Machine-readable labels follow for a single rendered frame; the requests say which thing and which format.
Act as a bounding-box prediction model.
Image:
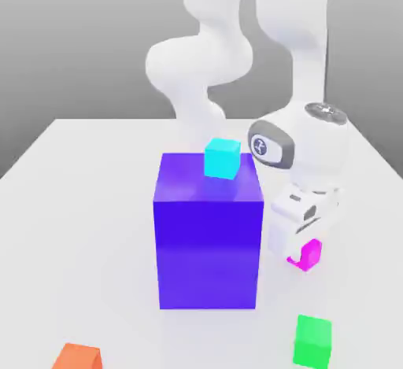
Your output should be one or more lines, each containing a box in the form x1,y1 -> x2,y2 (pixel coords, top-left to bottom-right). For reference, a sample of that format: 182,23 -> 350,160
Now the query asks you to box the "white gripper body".
267,213 -> 323,260

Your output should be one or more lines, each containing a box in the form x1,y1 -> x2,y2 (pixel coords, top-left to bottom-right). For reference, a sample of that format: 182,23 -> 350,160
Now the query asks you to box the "small magenta cube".
286,238 -> 324,272

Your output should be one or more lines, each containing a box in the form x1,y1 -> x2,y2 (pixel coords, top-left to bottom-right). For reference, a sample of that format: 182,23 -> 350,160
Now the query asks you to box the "small cyan cube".
203,138 -> 242,181

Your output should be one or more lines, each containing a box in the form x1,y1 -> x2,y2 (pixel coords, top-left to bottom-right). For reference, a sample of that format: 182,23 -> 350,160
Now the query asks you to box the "small green cube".
292,314 -> 334,369

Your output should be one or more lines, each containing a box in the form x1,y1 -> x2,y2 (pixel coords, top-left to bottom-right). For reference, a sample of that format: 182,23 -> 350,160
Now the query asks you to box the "small orange cube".
50,342 -> 104,369

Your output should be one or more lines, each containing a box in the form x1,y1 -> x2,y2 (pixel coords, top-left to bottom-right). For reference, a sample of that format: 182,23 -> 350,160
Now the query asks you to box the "large blue box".
153,152 -> 264,311

